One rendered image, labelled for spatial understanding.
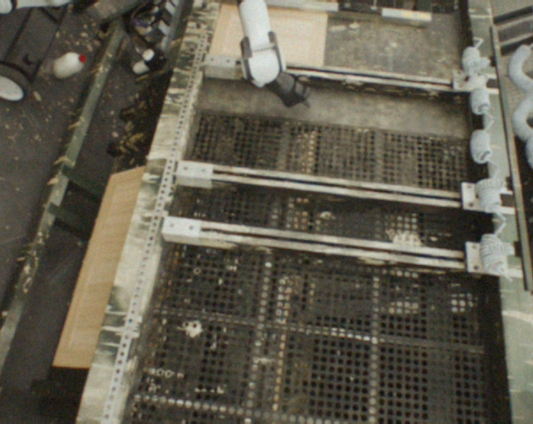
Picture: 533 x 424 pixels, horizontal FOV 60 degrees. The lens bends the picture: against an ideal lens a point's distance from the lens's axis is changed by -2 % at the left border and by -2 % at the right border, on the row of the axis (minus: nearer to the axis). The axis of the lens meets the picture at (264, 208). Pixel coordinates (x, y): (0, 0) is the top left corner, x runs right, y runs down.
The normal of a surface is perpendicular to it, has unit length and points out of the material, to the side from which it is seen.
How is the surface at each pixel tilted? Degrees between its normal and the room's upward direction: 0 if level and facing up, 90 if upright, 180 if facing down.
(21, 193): 0
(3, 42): 0
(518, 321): 57
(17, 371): 0
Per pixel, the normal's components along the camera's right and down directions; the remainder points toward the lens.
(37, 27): 0.84, -0.14
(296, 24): 0.01, -0.45
